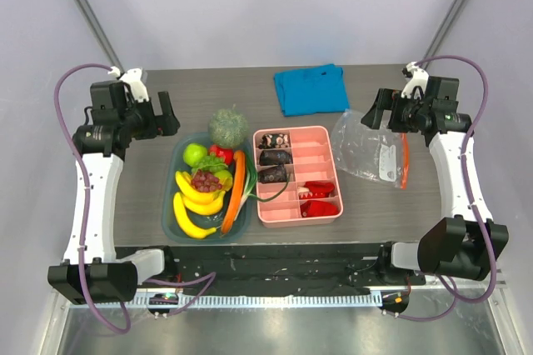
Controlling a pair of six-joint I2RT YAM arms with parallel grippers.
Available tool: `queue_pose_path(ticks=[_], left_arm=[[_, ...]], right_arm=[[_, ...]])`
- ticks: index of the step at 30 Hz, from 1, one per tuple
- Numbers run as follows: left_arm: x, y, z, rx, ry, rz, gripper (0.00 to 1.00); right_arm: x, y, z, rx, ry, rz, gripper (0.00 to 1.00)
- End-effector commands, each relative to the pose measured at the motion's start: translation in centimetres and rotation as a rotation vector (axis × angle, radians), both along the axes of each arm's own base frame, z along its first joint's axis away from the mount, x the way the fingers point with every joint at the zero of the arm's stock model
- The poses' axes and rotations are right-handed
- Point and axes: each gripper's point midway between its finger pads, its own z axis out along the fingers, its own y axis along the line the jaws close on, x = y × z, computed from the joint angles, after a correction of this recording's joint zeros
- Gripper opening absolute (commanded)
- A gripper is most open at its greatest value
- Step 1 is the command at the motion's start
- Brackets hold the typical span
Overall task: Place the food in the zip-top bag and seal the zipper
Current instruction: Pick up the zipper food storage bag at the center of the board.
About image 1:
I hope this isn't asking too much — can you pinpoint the green onion stalk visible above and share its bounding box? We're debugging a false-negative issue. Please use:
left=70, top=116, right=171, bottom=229
left=237, top=155, right=289, bottom=212

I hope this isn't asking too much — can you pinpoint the yellow banana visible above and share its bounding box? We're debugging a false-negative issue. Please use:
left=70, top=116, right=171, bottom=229
left=175, top=171, right=224, bottom=204
left=172, top=192, right=217, bottom=239
left=181, top=192, right=225, bottom=216

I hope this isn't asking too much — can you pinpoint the yellow banana lower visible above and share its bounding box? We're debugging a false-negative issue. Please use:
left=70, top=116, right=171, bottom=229
left=172, top=192, right=217, bottom=239

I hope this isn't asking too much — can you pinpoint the green grape bunch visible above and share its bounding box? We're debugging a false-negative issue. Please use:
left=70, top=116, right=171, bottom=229
left=192, top=154, right=228, bottom=174

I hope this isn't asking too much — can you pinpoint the green netted melon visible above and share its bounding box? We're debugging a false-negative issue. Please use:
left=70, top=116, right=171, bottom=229
left=208, top=107, right=249, bottom=149

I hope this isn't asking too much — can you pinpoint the yellow banana upper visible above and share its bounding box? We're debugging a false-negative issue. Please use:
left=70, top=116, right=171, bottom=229
left=175, top=171, right=224, bottom=204

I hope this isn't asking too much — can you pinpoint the pink divided organizer tray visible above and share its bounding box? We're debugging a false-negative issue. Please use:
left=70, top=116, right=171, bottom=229
left=253, top=126, right=343, bottom=228

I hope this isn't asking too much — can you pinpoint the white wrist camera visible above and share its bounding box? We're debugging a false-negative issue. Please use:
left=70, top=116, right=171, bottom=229
left=401, top=62, right=429, bottom=100
left=107, top=66, right=150, bottom=103

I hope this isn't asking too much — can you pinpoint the rose pattern rolled sock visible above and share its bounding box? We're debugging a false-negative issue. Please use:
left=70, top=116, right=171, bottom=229
left=257, top=132, right=291, bottom=149

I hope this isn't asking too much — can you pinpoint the blue folded cloth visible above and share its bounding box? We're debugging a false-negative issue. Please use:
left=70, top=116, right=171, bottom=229
left=273, top=64, right=351, bottom=117

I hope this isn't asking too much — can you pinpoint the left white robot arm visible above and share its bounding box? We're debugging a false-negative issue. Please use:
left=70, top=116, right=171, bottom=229
left=47, top=81, right=180, bottom=305

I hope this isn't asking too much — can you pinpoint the teal plastic fruit bin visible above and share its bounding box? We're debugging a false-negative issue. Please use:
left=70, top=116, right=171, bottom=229
left=162, top=132, right=255, bottom=246

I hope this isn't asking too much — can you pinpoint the slotted cable duct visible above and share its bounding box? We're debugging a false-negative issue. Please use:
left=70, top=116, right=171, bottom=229
left=68, top=292, right=383, bottom=310

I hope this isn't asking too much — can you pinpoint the orange carrot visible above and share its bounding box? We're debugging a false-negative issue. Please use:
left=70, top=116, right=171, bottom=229
left=221, top=150, right=246, bottom=234

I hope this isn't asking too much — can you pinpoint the red pepper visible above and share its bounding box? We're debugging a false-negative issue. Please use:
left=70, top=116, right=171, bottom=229
left=208, top=144, right=234, bottom=166

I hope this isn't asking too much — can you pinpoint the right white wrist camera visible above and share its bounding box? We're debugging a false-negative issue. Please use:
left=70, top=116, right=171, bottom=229
left=401, top=62, right=429, bottom=100

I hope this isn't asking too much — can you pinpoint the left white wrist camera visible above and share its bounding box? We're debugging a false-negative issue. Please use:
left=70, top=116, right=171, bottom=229
left=107, top=66, right=150, bottom=103

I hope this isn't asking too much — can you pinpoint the purple grape bunch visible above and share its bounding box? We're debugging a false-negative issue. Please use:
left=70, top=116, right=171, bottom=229
left=191, top=170, right=222, bottom=193

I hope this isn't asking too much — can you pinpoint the green apple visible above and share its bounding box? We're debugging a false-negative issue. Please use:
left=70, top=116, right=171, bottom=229
left=182, top=142, right=207, bottom=168

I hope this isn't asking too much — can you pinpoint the yellow green bell pepper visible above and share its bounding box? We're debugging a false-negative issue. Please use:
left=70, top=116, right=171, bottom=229
left=214, top=169, right=233, bottom=192

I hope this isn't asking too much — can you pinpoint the clear zip top bag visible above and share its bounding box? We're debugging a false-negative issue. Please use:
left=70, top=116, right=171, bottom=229
left=330, top=109, right=410, bottom=189

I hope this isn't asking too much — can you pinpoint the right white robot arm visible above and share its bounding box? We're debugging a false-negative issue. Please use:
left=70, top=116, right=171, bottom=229
left=361, top=77, right=509, bottom=284

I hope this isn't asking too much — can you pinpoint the dark floral rolled sock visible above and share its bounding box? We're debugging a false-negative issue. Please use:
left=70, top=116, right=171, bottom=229
left=259, top=149, right=293, bottom=166

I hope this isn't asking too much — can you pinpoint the dotted dark rolled sock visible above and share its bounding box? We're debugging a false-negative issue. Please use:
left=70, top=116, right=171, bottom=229
left=258, top=164, right=289, bottom=184

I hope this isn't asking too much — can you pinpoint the yellow banana middle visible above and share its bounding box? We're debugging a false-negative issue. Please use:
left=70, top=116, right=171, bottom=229
left=181, top=192, right=225, bottom=216

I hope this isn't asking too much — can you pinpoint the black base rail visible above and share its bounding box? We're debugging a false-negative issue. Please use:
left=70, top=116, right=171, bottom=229
left=114, top=241, right=428, bottom=296

